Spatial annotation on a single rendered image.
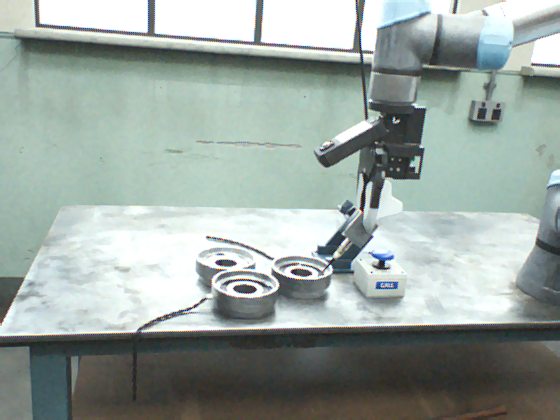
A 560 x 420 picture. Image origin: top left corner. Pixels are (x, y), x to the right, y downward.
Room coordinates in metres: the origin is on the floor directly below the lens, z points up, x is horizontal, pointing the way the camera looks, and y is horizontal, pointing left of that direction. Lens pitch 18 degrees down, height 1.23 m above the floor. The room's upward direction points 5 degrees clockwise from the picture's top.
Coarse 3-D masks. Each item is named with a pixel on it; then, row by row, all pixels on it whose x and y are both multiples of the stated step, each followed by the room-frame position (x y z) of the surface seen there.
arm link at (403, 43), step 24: (384, 0) 0.92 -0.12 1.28; (408, 0) 0.89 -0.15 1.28; (384, 24) 0.91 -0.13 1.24; (408, 24) 0.89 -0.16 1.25; (432, 24) 0.89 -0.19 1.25; (384, 48) 0.90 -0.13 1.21; (408, 48) 0.89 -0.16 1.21; (432, 48) 0.89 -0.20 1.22; (384, 72) 0.90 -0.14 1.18; (408, 72) 0.89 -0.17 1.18
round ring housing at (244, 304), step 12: (216, 276) 0.86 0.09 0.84; (228, 276) 0.89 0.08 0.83; (240, 276) 0.89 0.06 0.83; (252, 276) 0.90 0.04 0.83; (264, 276) 0.89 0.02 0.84; (216, 288) 0.82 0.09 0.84; (228, 288) 0.84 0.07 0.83; (240, 288) 0.87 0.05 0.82; (252, 288) 0.86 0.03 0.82; (276, 288) 0.83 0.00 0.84; (216, 300) 0.81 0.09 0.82; (228, 300) 0.80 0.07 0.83; (240, 300) 0.80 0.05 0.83; (252, 300) 0.80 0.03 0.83; (264, 300) 0.81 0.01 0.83; (276, 300) 0.84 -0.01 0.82; (228, 312) 0.81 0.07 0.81; (240, 312) 0.80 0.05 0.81; (252, 312) 0.80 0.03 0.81; (264, 312) 0.82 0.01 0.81
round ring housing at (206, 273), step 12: (204, 252) 0.97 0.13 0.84; (216, 252) 0.99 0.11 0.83; (228, 252) 1.00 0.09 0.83; (240, 252) 0.99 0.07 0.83; (204, 264) 0.91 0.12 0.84; (216, 264) 0.96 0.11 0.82; (228, 264) 0.97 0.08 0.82; (240, 264) 0.95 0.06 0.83; (252, 264) 0.93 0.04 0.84; (204, 276) 0.91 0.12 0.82
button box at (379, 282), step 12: (360, 264) 0.96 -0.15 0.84; (372, 264) 0.95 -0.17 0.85; (396, 264) 0.97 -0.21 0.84; (360, 276) 0.95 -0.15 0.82; (372, 276) 0.92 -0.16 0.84; (384, 276) 0.92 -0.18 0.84; (396, 276) 0.92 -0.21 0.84; (360, 288) 0.94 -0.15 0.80; (372, 288) 0.92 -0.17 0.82; (384, 288) 0.92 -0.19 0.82; (396, 288) 0.93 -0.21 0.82
